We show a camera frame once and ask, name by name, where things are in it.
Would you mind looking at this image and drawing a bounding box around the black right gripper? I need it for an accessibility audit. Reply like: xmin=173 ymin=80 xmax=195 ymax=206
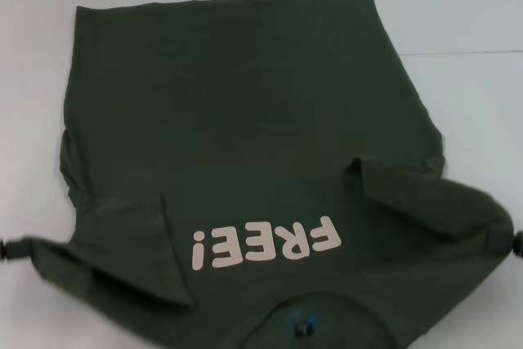
xmin=487 ymin=227 xmax=523 ymax=261

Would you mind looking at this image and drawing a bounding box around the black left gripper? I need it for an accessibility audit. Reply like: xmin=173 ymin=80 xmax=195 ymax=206
xmin=0 ymin=235 xmax=38 ymax=263

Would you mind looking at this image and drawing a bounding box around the dark green FREE! t-shirt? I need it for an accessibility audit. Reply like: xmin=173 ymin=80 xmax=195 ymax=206
xmin=34 ymin=0 xmax=517 ymax=349

